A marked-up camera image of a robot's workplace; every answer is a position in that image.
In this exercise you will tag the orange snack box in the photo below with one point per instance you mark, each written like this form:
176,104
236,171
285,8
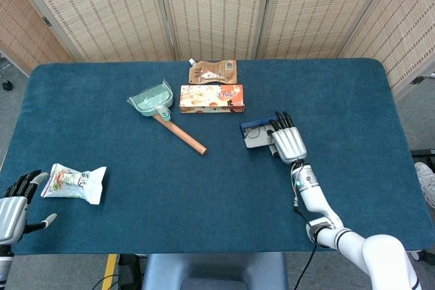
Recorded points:
210,98

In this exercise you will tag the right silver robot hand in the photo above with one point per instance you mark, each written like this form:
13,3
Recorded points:
289,144

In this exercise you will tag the black screen foot bracket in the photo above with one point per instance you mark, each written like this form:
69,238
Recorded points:
418,79

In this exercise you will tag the black caster stool base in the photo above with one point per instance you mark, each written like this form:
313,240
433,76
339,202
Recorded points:
7,84

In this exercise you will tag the white snack bag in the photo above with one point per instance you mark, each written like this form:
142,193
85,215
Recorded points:
74,184

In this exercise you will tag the black equipment base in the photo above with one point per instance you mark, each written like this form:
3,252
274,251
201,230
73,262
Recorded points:
423,153

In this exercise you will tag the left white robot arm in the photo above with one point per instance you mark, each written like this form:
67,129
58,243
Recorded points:
4,266

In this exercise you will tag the mint green dustpan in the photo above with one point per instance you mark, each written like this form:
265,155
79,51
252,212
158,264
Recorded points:
151,101

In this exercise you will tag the woven folding screen panel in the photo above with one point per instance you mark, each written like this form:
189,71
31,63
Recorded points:
408,32
20,32
102,8
312,8
217,8

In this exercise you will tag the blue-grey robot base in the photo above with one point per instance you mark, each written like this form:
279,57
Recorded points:
214,269

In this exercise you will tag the black-framed eyeglasses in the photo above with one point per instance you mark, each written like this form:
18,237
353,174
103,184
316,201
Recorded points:
253,131

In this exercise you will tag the blue glasses case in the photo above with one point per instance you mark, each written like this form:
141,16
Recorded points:
256,123

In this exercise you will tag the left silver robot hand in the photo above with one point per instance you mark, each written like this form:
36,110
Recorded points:
10,215

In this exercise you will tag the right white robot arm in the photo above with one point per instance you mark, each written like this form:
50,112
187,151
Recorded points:
312,195

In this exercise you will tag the blue tablecloth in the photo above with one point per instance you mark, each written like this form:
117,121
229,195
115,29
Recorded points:
170,184

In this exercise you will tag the grey sneaker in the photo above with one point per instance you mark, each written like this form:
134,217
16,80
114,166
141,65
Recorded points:
426,181

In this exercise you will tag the brown spout pouch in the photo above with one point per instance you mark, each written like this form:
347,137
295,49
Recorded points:
212,72

